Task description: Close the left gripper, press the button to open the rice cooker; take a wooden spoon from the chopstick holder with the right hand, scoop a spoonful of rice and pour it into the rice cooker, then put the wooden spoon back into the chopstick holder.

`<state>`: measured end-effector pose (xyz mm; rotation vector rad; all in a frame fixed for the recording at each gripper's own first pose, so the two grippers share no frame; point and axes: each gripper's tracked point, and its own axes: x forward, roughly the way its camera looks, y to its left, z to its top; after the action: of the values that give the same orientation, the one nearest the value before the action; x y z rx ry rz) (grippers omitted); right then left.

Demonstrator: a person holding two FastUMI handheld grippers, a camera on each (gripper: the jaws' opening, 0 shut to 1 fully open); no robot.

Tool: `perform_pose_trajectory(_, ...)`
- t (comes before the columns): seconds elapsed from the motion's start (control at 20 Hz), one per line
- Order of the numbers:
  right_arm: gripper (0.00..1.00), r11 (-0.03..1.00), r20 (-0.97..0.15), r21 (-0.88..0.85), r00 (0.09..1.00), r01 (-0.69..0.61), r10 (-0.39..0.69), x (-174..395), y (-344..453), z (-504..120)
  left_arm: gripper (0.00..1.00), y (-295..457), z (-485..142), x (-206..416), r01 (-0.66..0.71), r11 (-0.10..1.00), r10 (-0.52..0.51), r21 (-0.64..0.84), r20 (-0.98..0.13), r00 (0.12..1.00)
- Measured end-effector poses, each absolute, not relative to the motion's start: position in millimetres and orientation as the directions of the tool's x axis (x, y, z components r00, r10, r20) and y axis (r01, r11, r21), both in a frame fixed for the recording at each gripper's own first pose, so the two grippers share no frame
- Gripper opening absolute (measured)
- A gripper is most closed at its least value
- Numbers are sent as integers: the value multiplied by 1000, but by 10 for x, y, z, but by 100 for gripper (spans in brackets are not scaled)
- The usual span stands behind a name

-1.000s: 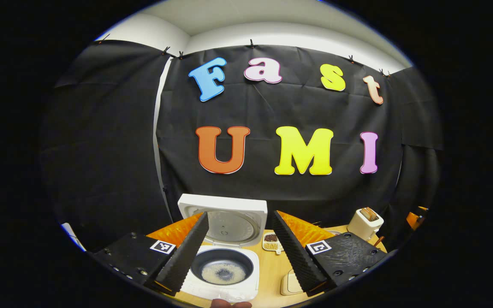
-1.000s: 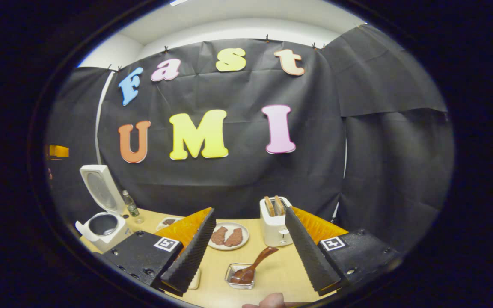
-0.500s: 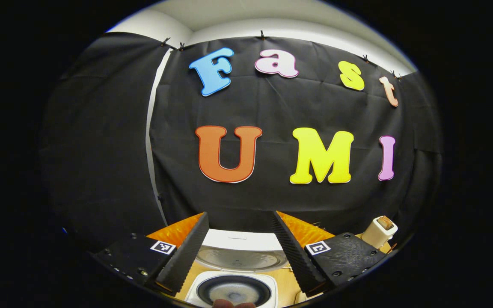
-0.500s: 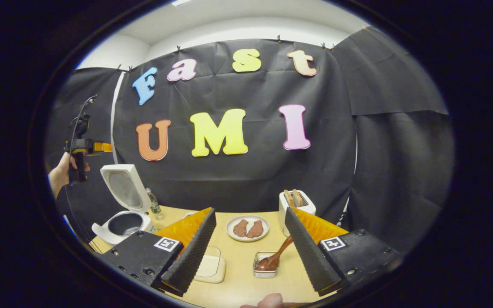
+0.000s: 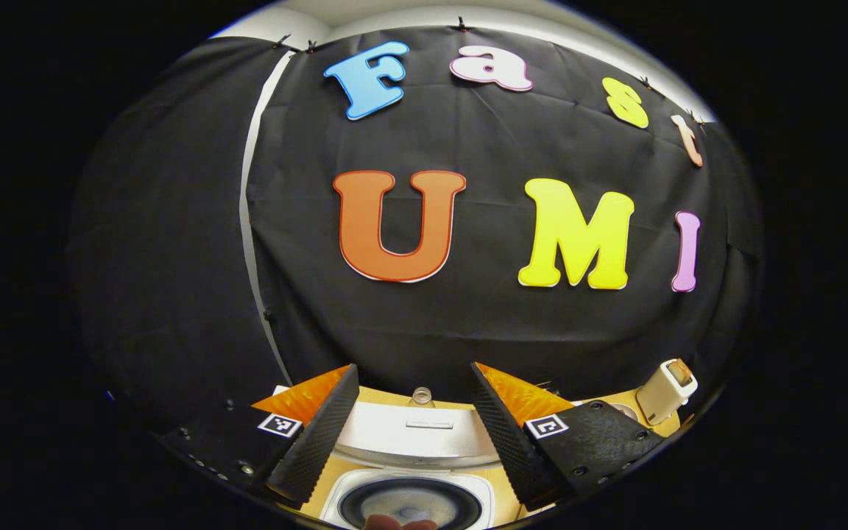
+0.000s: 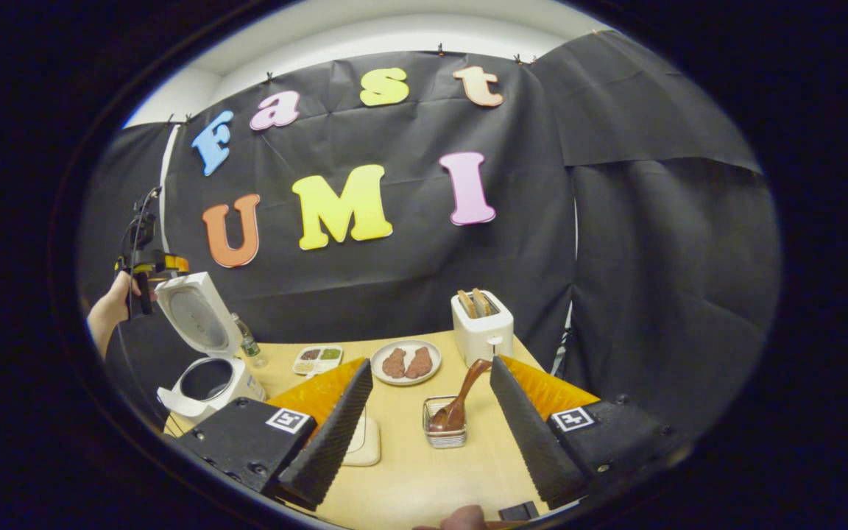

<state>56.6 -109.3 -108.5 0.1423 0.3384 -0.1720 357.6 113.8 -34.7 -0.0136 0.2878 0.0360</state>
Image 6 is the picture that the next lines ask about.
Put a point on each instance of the clear tray of rice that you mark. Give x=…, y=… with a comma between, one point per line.
x=365, y=445

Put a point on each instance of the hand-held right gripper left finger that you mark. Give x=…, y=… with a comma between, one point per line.
x=328, y=442

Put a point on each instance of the brown meat piece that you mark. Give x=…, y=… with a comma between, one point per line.
x=419, y=362
x=394, y=363

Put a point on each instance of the white round plate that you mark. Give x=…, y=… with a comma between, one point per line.
x=407, y=381

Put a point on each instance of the white divided grain dish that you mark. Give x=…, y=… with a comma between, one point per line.
x=317, y=359

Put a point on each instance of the white rice cooker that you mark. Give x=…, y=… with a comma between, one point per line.
x=199, y=316

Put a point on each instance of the white toaster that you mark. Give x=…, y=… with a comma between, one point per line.
x=481, y=338

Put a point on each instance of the clear water bottle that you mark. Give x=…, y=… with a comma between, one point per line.
x=249, y=346

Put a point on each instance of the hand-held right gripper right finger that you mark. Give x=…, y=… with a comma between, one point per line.
x=534, y=442

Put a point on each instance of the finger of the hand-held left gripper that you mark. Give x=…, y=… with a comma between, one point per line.
x=177, y=263

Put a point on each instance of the black backdrop cloth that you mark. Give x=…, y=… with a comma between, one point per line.
x=409, y=272

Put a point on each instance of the brown wooden spoon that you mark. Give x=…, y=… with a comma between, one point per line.
x=450, y=416

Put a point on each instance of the toast slice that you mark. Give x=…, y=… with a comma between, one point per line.
x=467, y=303
x=483, y=302

